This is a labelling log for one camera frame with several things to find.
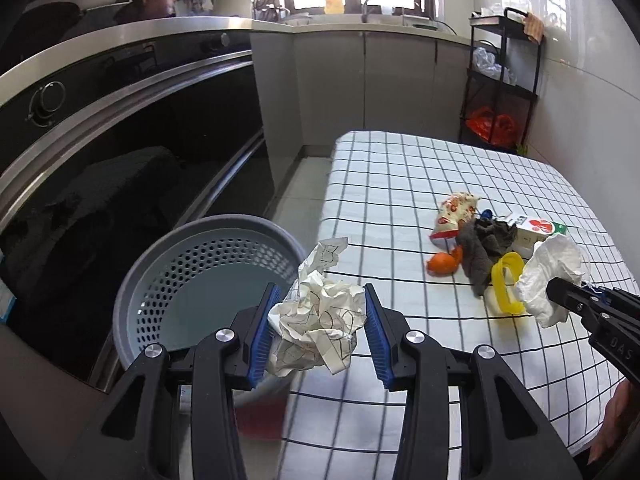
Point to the red plastic bag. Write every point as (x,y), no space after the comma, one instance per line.
(497,130)

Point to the white green medicine box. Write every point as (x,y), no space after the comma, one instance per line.
(530,231)

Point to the orange cloth on rack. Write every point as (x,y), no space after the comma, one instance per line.
(533,28)

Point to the orange peel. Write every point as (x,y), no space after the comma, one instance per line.
(445,262)

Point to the white paper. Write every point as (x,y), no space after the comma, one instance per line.
(316,324)

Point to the black metal shelf rack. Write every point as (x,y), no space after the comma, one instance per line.
(498,34)

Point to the grey kitchen cabinets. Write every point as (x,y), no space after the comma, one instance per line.
(315,86)

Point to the red patterned snack wrapper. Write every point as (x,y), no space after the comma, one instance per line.
(457,210)

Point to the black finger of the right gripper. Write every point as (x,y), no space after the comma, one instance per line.
(610,316)

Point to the clear plastic bag on shelf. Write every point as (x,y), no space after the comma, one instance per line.
(485,63)

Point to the white plastic bag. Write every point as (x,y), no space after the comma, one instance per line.
(557,257)

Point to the white checked tablecloth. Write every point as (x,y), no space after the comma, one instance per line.
(383,193)

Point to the person's hand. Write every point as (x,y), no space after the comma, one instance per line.
(620,412)

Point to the dark grey cloth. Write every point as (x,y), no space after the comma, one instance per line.
(483,242)

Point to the brown clay pot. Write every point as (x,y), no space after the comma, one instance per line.
(153,9)

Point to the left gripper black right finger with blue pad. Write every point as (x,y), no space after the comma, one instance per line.
(504,433)

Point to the grey perforated waste basket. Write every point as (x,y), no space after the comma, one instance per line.
(195,279)

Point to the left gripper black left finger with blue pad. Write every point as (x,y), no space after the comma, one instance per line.
(132,434)

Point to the black built-in oven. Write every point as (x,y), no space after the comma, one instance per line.
(101,159)

